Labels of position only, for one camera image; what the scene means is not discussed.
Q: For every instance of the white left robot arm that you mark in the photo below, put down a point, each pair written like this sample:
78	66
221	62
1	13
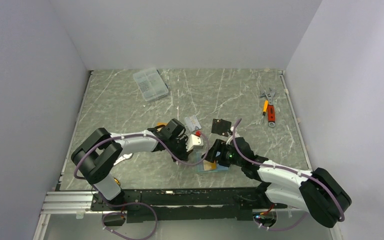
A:
96	156

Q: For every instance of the clear plastic organizer box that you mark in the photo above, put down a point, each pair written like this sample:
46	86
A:
150	84

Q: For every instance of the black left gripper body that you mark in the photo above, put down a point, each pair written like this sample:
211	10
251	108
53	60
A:
178	147

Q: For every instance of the silver open-end wrench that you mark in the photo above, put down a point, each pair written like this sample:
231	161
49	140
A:
123	158

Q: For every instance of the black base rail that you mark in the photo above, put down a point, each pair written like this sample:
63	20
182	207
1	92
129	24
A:
141	205

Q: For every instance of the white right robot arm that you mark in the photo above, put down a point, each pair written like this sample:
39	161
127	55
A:
314	192

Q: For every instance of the green card holder wallet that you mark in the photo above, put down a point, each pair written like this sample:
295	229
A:
220	168

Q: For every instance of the orange small screwdriver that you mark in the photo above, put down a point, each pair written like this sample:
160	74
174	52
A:
265	107

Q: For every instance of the aluminium frame rail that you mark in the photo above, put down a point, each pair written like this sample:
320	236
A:
76	203

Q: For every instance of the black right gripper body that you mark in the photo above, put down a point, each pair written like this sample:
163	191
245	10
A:
227	157

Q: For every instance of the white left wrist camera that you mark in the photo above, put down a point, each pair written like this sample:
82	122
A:
194	142

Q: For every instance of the red adjustable wrench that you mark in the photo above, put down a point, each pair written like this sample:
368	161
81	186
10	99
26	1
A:
270	109

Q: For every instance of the yellow black screwdriver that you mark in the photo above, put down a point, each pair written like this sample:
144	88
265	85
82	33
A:
117	181

